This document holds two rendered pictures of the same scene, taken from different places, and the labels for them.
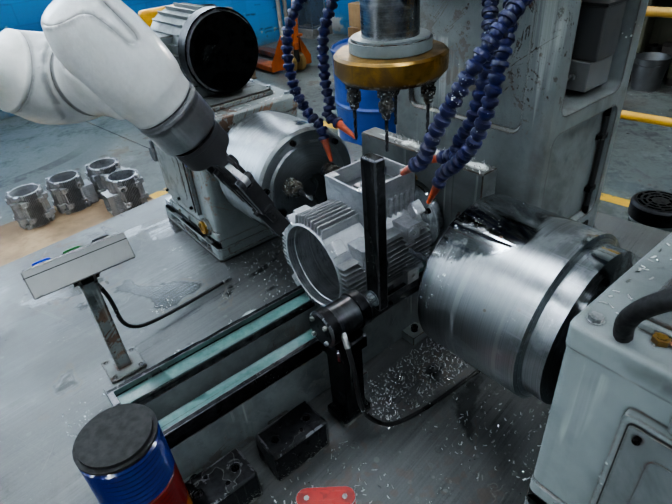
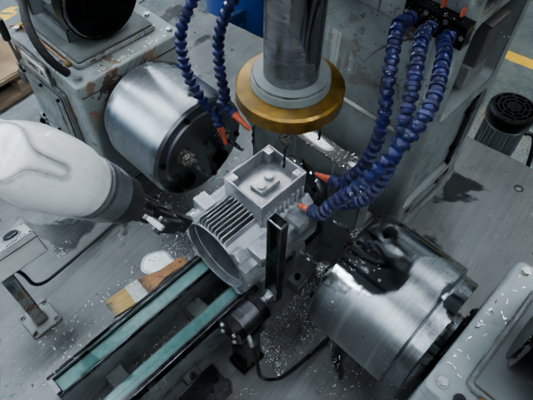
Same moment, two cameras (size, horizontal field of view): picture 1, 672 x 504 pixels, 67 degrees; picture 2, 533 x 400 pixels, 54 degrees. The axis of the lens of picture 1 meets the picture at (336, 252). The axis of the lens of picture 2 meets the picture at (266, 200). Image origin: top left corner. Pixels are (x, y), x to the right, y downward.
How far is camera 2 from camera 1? 0.42 m
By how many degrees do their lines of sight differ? 21
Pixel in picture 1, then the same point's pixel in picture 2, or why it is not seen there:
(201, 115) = (123, 194)
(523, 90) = not seen: hidden behind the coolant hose
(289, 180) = (184, 153)
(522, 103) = not seen: hidden behind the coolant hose
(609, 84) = (483, 71)
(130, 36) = (63, 171)
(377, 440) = (270, 386)
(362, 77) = (266, 125)
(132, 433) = not seen: outside the picture
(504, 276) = (380, 317)
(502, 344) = (373, 362)
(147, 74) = (79, 194)
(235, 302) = (132, 244)
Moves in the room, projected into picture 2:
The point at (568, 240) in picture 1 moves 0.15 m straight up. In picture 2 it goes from (431, 290) to (461, 239)
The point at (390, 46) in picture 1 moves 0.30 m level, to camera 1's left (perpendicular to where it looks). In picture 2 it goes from (293, 100) to (92, 120)
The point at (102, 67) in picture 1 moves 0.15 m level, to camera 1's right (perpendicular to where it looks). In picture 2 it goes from (40, 202) to (168, 188)
